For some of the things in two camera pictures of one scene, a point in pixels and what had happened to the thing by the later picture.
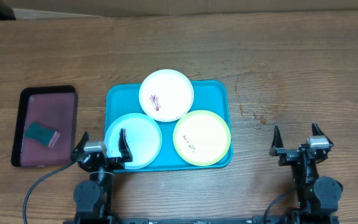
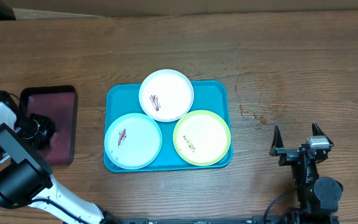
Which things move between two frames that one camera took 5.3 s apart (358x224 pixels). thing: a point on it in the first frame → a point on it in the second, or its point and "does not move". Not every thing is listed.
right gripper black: x=289 y=157 does not move
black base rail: x=279 y=219 does not move
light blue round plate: x=143 y=139 does not move
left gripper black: x=116 y=162 → x=48 y=126
